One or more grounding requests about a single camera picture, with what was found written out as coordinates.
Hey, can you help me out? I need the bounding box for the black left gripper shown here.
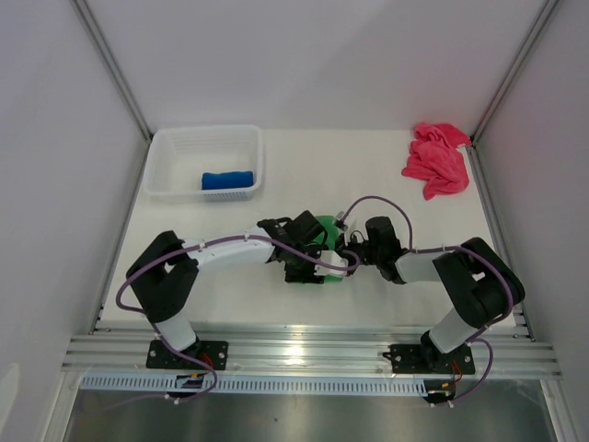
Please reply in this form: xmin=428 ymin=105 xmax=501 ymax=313
xmin=284 ymin=243 xmax=329 ymax=285

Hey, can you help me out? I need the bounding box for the green towel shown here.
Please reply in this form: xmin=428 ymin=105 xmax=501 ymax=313
xmin=306 ymin=215 xmax=343 ymax=284

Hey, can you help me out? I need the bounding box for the blue towel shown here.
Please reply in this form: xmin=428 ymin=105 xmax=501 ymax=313
xmin=201 ymin=170 xmax=255 ymax=191

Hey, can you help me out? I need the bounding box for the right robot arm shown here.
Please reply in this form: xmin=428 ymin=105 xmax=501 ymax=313
xmin=335 ymin=216 xmax=525 ymax=372

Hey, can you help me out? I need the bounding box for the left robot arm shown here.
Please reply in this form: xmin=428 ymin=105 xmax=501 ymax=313
xmin=126 ymin=211 xmax=329 ymax=368

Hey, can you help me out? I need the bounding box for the pink towel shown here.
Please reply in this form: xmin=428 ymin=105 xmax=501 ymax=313
xmin=401 ymin=122 xmax=470 ymax=201

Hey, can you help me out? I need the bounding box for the white plastic basket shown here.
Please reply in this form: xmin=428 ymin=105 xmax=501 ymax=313
xmin=143 ymin=124 xmax=264 ymax=203

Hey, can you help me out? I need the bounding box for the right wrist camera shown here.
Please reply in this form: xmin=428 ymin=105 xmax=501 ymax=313
xmin=334 ymin=211 xmax=357 ymax=237

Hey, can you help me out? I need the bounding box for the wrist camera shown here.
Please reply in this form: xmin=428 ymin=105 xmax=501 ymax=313
xmin=334 ymin=211 xmax=357 ymax=237
xmin=316 ymin=250 xmax=351 ymax=278

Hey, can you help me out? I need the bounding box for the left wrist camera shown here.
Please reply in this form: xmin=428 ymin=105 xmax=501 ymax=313
xmin=316 ymin=250 xmax=351 ymax=278

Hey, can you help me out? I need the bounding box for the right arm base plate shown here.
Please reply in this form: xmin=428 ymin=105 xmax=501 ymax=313
xmin=382 ymin=343 xmax=475 ymax=375

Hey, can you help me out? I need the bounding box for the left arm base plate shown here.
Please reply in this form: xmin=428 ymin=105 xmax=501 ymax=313
xmin=145 ymin=340 xmax=229 ymax=371

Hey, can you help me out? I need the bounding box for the aluminium frame rail right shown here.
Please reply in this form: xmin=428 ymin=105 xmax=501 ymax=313
xmin=462 ymin=146 xmax=537 ymax=343

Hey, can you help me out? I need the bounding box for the aluminium front rail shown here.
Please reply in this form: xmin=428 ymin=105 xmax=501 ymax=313
xmin=62 ymin=323 xmax=562 ymax=379

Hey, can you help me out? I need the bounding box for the slotted cable duct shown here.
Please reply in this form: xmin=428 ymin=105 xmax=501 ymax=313
xmin=80 ymin=372 xmax=427 ymax=397

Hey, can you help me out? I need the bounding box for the aluminium frame post right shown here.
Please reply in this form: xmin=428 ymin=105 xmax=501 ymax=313
xmin=470 ymin=0 xmax=563 ymax=146

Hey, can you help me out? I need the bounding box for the aluminium frame post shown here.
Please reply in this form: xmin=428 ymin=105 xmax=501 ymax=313
xmin=470 ymin=0 xmax=563 ymax=146
xmin=70 ymin=0 xmax=154 ymax=144

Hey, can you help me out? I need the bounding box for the aluminium frame post left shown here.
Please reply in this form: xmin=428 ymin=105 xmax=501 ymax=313
xmin=70 ymin=0 xmax=154 ymax=144

